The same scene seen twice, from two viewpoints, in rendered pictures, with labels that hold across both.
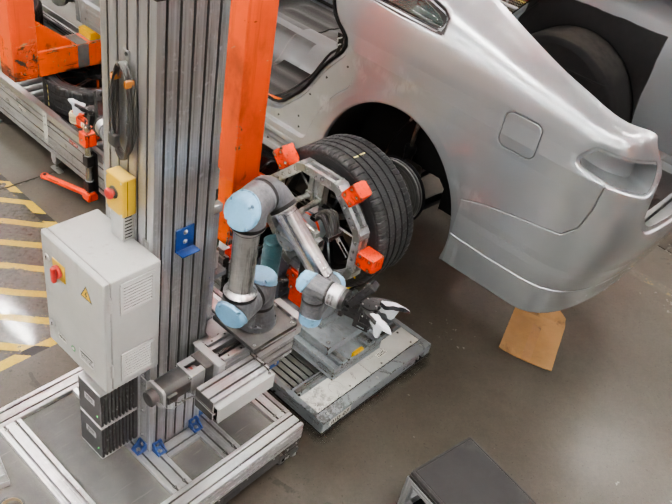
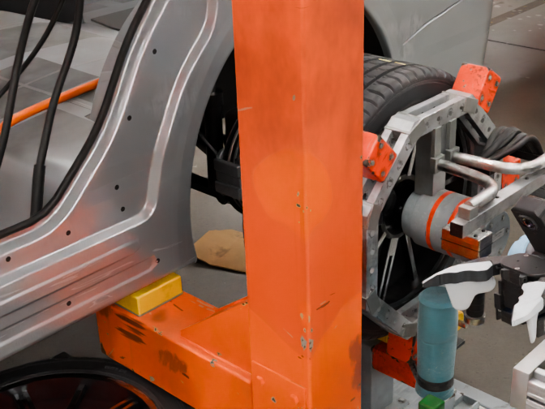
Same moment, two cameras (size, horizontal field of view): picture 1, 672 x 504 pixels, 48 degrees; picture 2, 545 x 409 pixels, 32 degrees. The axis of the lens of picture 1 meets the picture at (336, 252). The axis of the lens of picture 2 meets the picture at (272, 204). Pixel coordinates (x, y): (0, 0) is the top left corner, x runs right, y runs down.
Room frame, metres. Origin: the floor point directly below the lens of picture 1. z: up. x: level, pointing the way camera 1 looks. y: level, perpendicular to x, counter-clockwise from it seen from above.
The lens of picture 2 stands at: (2.74, 2.09, 1.83)
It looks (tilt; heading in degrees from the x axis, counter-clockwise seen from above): 26 degrees down; 278
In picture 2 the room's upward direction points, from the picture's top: 2 degrees counter-clockwise
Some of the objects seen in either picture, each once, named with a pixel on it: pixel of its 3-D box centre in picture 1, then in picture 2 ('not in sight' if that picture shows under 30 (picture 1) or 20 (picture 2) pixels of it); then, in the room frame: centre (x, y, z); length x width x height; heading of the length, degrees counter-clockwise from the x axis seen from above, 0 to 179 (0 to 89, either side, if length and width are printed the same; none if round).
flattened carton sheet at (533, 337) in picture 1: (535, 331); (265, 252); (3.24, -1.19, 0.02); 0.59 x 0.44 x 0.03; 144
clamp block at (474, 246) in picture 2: not in sight; (466, 239); (2.59, 0.37, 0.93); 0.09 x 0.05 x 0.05; 144
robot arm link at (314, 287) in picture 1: (315, 286); not in sight; (1.81, 0.04, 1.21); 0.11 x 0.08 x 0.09; 69
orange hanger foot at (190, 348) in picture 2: not in sight; (192, 316); (3.18, 0.33, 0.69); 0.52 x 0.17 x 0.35; 144
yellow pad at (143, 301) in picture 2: not in sight; (142, 286); (3.32, 0.23, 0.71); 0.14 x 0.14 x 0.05; 54
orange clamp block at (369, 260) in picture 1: (369, 260); (498, 171); (2.48, -0.14, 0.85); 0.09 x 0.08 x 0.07; 54
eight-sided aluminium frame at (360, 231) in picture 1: (314, 223); (428, 216); (2.66, 0.12, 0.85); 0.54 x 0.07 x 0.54; 54
